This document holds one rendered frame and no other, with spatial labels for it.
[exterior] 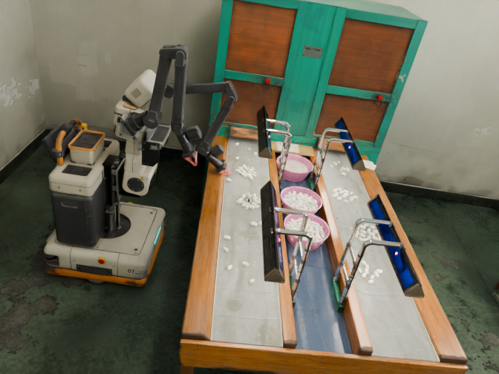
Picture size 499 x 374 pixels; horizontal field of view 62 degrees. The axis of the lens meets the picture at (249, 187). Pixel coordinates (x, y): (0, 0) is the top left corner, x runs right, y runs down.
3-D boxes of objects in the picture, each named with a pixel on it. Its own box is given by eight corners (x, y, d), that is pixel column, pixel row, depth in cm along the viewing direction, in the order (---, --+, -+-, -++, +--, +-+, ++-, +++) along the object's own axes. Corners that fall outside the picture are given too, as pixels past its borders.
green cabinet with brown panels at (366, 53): (209, 124, 311) (223, -13, 259) (214, 97, 357) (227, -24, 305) (382, 148, 323) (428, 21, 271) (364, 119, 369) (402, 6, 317)
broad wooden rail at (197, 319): (178, 361, 174) (180, 333, 164) (210, 154, 326) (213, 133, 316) (206, 363, 175) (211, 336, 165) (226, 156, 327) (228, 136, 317)
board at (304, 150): (271, 151, 306) (271, 149, 306) (270, 142, 319) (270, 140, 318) (314, 156, 309) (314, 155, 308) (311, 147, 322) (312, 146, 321)
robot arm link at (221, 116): (231, 91, 252) (228, 94, 242) (239, 96, 252) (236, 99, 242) (199, 148, 269) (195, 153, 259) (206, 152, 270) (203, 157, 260)
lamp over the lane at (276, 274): (263, 282, 157) (266, 268, 153) (260, 191, 209) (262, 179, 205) (284, 284, 157) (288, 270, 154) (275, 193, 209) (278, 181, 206)
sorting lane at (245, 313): (209, 343, 168) (210, 340, 166) (227, 141, 319) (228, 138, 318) (281, 350, 170) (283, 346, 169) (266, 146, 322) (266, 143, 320)
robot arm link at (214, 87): (236, 78, 248) (234, 81, 239) (238, 101, 253) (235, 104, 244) (165, 82, 255) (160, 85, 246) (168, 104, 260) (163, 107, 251)
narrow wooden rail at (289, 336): (278, 359, 174) (284, 343, 168) (264, 153, 325) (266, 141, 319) (292, 360, 174) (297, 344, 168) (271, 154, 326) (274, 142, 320)
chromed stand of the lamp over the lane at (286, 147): (252, 190, 275) (263, 130, 251) (252, 174, 292) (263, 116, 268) (280, 193, 277) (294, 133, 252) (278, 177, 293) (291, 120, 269)
